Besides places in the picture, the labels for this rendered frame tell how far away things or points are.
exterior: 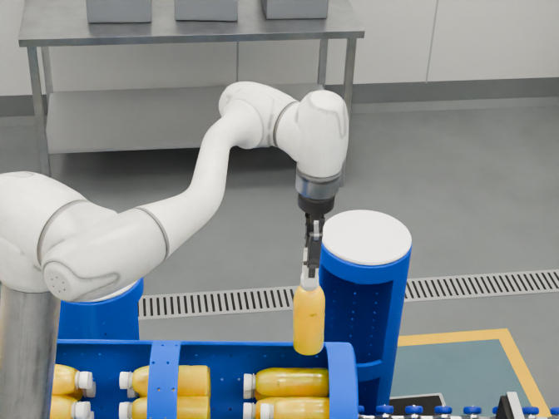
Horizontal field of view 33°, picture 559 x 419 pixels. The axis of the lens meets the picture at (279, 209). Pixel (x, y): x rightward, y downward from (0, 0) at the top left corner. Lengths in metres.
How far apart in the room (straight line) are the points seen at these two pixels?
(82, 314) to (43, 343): 1.03
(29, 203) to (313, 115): 0.57
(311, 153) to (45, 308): 0.58
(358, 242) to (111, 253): 1.54
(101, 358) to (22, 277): 0.85
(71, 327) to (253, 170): 2.56
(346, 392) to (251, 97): 0.71
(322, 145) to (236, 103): 0.20
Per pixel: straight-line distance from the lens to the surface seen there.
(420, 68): 5.83
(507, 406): 2.41
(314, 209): 1.91
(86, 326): 2.74
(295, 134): 1.83
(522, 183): 5.30
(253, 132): 1.86
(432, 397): 3.70
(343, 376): 2.18
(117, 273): 1.47
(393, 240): 2.92
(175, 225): 1.54
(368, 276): 2.85
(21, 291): 1.62
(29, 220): 1.53
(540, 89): 6.15
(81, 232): 1.48
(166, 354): 2.21
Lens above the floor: 2.75
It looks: 35 degrees down
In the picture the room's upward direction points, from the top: 3 degrees clockwise
